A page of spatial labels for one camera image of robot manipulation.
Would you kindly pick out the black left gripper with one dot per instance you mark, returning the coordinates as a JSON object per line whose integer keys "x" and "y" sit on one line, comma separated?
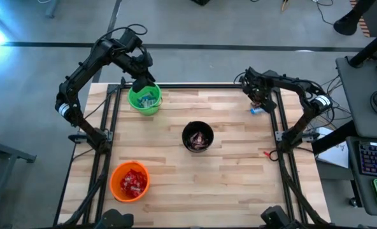
{"x": 139, "y": 72}

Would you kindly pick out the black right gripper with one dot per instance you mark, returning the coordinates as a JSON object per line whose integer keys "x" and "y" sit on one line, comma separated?
{"x": 259, "y": 89}

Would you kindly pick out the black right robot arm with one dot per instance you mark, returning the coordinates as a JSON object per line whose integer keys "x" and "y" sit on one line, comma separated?
{"x": 303, "y": 92}

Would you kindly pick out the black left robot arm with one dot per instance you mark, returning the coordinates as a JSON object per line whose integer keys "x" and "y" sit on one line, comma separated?
{"x": 80, "y": 76}

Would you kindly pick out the green plastic face bucket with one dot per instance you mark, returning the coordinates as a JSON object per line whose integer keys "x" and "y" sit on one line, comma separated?
{"x": 134, "y": 101}

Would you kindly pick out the red zip tie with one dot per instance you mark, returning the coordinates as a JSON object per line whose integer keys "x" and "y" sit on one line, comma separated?
{"x": 267, "y": 154}

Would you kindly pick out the white power adapter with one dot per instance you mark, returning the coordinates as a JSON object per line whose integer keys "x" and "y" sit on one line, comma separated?
{"x": 323, "y": 131}

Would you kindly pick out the black plastic bucket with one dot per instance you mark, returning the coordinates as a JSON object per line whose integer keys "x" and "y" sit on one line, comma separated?
{"x": 186, "y": 130}

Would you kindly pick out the white paper sheet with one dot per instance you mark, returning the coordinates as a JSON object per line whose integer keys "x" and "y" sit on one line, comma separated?
{"x": 335, "y": 156}

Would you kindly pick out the dark grey desk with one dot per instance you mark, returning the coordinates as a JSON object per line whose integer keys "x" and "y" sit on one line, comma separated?
{"x": 357, "y": 95}

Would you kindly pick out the orange plastic bucket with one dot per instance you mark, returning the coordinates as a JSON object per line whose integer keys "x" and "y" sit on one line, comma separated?
{"x": 115, "y": 187}

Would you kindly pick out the person's leg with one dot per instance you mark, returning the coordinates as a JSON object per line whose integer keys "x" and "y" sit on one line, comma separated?
{"x": 347, "y": 23}

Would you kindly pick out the black diagonal pole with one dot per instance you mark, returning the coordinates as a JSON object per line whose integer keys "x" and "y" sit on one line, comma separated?
{"x": 370, "y": 47}

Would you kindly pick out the black backlit keyboard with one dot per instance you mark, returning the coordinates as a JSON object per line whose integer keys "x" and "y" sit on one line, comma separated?
{"x": 376, "y": 159}

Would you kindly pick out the black caster wheel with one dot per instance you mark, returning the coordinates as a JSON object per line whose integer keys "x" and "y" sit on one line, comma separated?
{"x": 353, "y": 202}

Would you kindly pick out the grey metal cart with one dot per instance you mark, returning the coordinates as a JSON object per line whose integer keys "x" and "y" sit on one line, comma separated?
{"x": 4, "y": 152}

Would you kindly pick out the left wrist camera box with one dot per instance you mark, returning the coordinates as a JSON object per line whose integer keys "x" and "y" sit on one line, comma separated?
{"x": 145, "y": 59}

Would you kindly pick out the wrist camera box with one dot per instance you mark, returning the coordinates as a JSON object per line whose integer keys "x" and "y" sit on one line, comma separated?
{"x": 145, "y": 59}
{"x": 248, "y": 76}

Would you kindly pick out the silver metal bracket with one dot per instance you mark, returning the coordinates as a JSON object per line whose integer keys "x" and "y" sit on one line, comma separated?
{"x": 278, "y": 136}

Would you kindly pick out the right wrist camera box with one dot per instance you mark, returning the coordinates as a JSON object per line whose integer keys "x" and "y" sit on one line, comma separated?
{"x": 248, "y": 76}

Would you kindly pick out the black aluminium table frame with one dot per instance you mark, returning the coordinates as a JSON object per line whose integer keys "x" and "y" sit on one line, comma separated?
{"x": 207, "y": 86}

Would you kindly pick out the grey metal floor post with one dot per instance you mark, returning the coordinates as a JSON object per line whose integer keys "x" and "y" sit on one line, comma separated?
{"x": 52, "y": 8}

